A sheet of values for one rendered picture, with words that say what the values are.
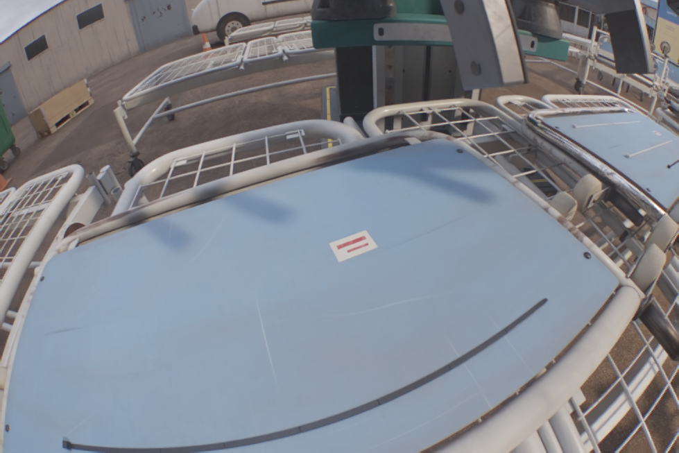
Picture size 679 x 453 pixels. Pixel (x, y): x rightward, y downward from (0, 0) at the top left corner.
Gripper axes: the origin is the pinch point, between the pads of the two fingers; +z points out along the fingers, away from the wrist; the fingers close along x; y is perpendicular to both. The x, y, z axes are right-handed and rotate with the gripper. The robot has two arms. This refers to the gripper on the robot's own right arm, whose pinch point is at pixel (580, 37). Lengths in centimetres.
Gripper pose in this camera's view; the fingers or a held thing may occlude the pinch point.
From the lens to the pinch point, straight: 16.5
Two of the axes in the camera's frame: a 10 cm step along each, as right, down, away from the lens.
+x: -9.6, 2.8, -0.4
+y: -1.2, -2.8, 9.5
